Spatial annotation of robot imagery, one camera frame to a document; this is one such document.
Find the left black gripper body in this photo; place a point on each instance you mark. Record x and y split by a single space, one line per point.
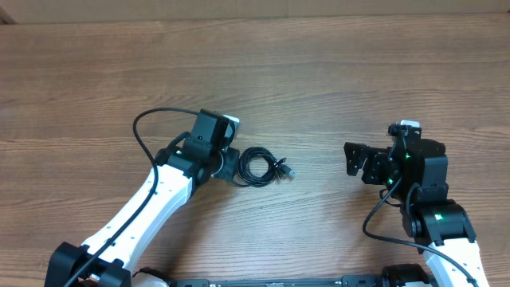
229 162

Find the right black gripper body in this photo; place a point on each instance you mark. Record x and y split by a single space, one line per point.
378 171

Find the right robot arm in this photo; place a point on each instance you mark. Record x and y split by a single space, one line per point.
413 171

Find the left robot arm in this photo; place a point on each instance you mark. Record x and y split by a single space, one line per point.
111 255

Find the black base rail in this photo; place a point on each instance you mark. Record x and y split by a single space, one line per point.
344 281

